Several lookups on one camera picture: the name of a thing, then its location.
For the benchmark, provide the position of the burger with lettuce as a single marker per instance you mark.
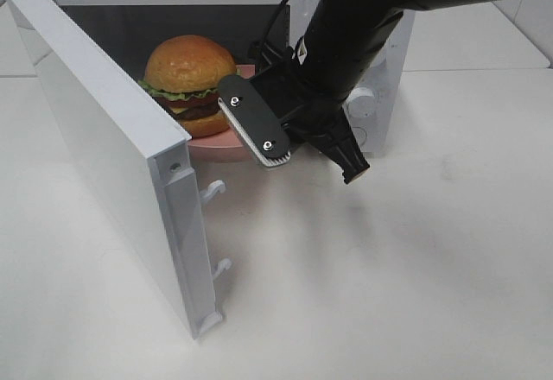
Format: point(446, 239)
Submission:
point(182, 76)

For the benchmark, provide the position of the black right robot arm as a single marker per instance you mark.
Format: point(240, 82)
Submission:
point(360, 28)

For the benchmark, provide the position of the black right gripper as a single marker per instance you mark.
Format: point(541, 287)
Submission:
point(305, 91)

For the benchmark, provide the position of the white microwave door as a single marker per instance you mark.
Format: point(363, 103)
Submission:
point(133, 156)

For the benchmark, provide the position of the pink round plate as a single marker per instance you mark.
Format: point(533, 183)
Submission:
point(212, 138)

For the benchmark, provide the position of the lower white timer knob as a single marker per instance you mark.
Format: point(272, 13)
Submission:
point(361, 103)

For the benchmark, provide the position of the round white door button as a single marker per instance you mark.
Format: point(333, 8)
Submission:
point(361, 136)

